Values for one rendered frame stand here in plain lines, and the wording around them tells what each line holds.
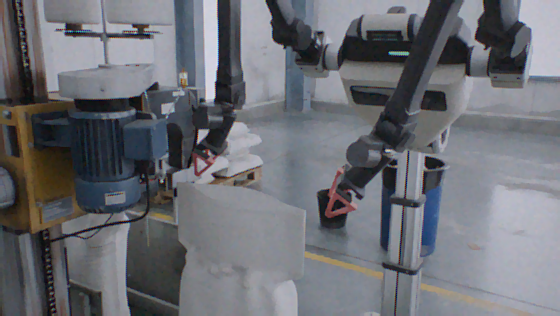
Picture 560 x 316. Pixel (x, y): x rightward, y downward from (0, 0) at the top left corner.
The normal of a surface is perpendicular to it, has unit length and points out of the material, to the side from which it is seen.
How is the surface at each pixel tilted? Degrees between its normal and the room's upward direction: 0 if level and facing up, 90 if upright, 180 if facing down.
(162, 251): 90
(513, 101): 90
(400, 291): 90
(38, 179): 90
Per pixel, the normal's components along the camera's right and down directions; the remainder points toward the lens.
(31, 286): 0.86, 0.14
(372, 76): -0.32, -0.61
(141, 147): -0.12, 0.24
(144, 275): -0.51, 0.20
